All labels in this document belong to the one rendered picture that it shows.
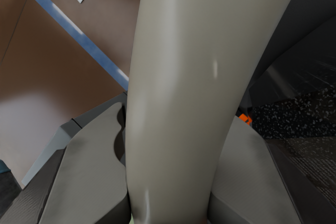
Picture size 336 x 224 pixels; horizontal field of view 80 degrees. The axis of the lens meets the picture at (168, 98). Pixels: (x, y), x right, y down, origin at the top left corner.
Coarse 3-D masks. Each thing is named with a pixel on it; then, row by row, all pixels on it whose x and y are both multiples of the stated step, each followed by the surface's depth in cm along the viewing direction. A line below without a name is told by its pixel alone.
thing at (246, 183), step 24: (240, 120) 10; (240, 144) 9; (264, 144) 9; (216, 168) 8; (240, 168) 8; (264, 168) 8; (216, 192) 7; (240, 192) 7; (264, 192) 7; (216, 216) 7; (240, 216) 6; (264, 216) 6; (288, 216) 6
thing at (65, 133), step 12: (120, 96) 101; (96, 108) 84; (72, 120) 72; (84, 120) 76; (60, 132) 68; (72, 132) 69; (48, 144) 72; (60, 144) 70; (48, 156) 73; (36, 168) 78; (24, 180) 83
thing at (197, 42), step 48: (144, 0) 4; (192, 0) 3; (240, 0) 3; (288, 0) 4; (144, 48) 4; (192, 48) 4; (240, 48) 4; (144, 96) 4; (192, 96) 4; (240, 96) 5; (144, 144) 5; (192, 144) 5; (144, 192) 6; (192, 192) 6
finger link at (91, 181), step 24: (96, 120) 10; (120, 120) 12; (72, 144) 9; (96, 144) 9; (120, 144) 10; (72, 168) 8; (96, 168) 8; (120, 168) 8; (72, 192) 7; (96, 192) 7; (120, 192) 7; (48, 216) 6; (72, 216) 6; (96, 216) 6; (120, 216) 7
